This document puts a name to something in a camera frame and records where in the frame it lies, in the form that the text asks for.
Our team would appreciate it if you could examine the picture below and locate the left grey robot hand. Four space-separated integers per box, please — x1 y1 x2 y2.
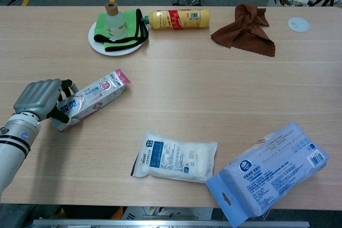
12 78 79 124

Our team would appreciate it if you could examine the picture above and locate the red and white toothpaste box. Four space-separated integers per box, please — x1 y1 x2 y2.
50 68 131 133

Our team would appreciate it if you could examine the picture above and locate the white round plate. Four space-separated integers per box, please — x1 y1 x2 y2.
88 19 149 57

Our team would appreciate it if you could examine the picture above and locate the green microfibre cloth black trim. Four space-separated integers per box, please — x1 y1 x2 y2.
93 8 150 53

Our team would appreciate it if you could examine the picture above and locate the clear bottle with wooden cap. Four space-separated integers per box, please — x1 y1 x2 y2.
104 2 128 41

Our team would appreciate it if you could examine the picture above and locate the white cotton pad pack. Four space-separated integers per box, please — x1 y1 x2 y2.
130 130 218 184

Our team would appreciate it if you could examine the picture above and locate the yellow bottle with red label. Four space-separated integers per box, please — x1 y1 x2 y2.
141 9 211 30

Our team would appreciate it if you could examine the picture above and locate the brown cloth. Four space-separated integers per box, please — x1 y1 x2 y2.
210 3 276 58

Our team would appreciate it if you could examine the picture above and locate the blue wet wipes pack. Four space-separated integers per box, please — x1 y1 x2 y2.
205 121 330 228

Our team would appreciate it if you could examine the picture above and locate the aluminium profile rail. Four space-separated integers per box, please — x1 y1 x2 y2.
31 219 310 228

